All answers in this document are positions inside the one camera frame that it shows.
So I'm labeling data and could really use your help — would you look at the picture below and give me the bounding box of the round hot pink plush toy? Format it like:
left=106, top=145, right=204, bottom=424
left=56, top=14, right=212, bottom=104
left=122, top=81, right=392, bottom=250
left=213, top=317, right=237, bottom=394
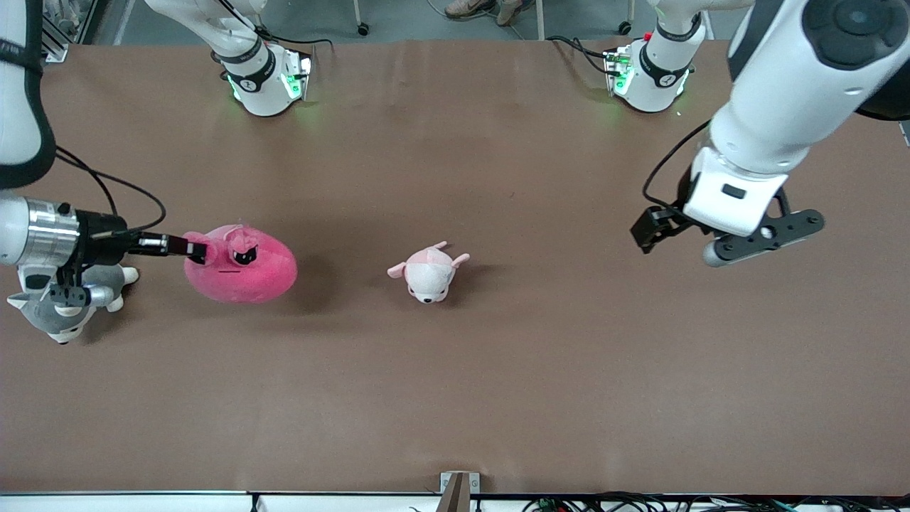
left=183, top=224, right=299, bottom=305

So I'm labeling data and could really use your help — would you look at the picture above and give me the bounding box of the grey and white husky plush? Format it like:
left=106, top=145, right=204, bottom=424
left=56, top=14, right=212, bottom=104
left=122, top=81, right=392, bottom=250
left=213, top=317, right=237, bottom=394
left=7, top=265, right=140, bottom=346

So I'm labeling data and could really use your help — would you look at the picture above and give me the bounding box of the brown table cover sheet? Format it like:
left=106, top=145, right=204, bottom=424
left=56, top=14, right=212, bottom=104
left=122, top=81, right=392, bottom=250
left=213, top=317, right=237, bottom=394
left=0, top=39, right=910, bottom=496

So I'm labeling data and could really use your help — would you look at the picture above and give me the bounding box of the white and pink plush dog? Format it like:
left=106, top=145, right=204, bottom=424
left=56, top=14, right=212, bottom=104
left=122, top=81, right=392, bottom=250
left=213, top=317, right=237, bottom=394
left=387, top=241, right=471, bottom=304

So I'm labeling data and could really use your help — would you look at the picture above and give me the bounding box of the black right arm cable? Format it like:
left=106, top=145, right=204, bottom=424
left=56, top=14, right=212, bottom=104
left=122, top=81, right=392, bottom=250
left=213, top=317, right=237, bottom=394
left=53, top=146, right=168, bottom=235

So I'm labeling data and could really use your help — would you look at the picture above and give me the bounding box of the black left base cable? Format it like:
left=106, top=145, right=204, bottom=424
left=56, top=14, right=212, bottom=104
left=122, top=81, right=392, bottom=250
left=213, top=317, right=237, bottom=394
left=546, top=34, right=619, bottom=75

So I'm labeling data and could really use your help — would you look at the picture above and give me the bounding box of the black base cable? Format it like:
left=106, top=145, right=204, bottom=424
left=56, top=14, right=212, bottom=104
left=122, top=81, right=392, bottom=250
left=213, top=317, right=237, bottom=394
left=252, top=25, right=335, bottom=54
left=546, top=34, right=619, bottom=75

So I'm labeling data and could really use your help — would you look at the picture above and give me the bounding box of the aluminium frame post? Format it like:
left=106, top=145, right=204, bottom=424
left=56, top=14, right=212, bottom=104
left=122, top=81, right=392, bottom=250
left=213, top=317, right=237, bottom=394
left=41, top=0, right=70, bottom=63

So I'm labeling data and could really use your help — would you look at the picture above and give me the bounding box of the black right base cable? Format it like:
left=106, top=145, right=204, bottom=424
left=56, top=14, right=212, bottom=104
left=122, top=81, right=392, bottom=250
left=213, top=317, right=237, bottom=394
left=252, top=25, right=335, bottom=54

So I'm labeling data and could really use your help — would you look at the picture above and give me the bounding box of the black cable bundle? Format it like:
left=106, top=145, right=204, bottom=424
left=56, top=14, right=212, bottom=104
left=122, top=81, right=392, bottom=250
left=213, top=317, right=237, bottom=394
left=523, top=492, right=910, bottom=512

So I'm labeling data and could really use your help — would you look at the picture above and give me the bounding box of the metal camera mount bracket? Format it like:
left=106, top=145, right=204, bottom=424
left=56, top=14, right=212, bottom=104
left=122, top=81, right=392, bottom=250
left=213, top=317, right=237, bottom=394
left=439, top=471, right=481, bottom=512

